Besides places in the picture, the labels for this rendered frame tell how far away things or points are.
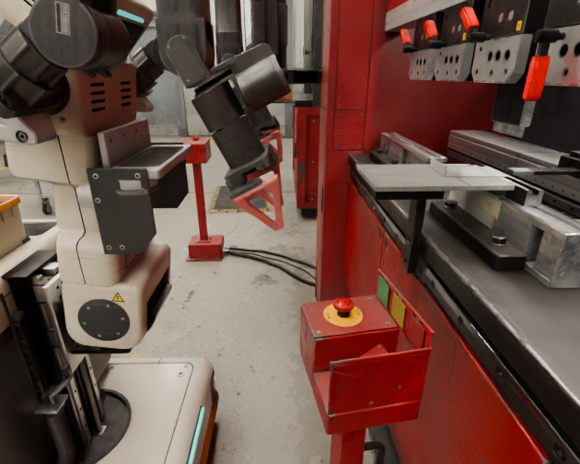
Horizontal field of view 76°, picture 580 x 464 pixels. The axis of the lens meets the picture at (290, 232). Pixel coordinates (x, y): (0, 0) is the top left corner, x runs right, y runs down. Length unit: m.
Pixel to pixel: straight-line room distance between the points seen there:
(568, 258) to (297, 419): 1.13
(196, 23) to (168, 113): 7.67
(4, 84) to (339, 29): 1.25
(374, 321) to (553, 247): 0.31
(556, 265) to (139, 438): 1.06
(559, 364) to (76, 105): 0.76
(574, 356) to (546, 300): 0.13
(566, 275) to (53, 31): 0.78
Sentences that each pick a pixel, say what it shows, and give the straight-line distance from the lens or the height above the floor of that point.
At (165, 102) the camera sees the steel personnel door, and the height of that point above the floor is 0.67.
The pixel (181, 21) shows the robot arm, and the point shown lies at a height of 1.25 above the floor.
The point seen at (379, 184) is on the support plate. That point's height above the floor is 1.00.
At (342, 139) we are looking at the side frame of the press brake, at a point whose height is 0.93.
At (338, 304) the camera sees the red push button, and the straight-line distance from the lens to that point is 0.69.
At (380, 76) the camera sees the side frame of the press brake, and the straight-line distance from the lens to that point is 1.65.
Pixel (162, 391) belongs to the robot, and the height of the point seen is 0.28.
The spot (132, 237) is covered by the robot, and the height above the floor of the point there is 0.92.
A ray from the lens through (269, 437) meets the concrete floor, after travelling 1.51.
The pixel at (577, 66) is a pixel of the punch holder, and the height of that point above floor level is 1.20.
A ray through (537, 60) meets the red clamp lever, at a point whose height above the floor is 1.21.
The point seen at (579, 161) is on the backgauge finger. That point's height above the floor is 1.02.
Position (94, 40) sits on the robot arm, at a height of 1.23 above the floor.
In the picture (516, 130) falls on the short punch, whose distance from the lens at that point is 0.86.
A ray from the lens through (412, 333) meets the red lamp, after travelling 0.65.
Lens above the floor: 1.19
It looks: 23 degrees down
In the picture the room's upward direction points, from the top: straight up
